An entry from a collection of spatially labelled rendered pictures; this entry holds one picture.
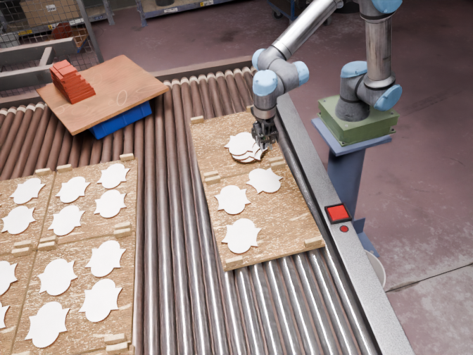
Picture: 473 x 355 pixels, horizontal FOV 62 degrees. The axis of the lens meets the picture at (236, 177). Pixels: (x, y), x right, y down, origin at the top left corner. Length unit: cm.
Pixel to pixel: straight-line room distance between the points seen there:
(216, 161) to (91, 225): 55
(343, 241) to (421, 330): 104
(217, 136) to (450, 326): 152
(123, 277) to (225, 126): 84
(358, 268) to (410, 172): 178
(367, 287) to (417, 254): 129
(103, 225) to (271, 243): 62
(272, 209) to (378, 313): 49
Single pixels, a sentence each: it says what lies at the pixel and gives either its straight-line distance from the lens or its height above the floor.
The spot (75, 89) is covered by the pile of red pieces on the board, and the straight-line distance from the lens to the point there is 206.
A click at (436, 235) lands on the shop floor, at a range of 271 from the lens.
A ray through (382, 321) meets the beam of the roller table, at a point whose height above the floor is 92.
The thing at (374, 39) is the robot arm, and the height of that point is 139.
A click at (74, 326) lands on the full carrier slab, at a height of 94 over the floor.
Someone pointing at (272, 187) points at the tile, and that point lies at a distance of 152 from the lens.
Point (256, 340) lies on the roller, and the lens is 122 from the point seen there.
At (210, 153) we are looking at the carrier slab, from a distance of 171.
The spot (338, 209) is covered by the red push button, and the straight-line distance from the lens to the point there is 148.
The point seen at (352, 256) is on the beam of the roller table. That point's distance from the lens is 138.
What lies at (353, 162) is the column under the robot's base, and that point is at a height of 73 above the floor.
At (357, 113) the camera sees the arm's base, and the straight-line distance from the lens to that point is 180.
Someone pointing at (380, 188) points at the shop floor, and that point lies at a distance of 289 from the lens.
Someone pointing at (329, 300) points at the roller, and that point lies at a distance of 128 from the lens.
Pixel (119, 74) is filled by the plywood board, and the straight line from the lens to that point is 222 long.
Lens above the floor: 204
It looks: 44 degrees down
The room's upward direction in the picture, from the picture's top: 8 degrees counter-clockwise
